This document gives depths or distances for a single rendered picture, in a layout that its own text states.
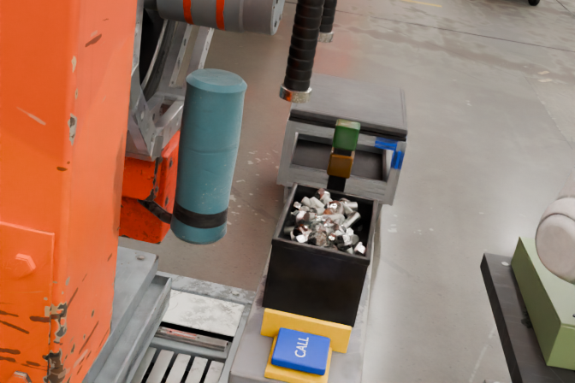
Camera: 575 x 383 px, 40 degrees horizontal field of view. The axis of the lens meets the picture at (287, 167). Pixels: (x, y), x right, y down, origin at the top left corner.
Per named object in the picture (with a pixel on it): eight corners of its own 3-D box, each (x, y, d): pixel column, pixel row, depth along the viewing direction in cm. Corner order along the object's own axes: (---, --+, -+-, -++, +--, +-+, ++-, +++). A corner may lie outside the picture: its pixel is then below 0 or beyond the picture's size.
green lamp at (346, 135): (333, 139, 133) (337, 117, 132) (356, 144, 133) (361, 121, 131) (330, 148, 130) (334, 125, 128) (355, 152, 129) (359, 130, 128)
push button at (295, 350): (277, 339, 108) (280, 326, 107) (328, 350, 107) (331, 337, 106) (269, 371, 101) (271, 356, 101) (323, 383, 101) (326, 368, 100)
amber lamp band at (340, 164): (328, 166, 135) (332, 144, 134) (351, 171, 135) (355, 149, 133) (325, 175, 132) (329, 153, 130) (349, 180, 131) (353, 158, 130)
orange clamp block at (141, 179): (113, 139, 126) (106, 193, 129) (161, 150, 126) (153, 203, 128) (127, 132, 133) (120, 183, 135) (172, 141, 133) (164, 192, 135)
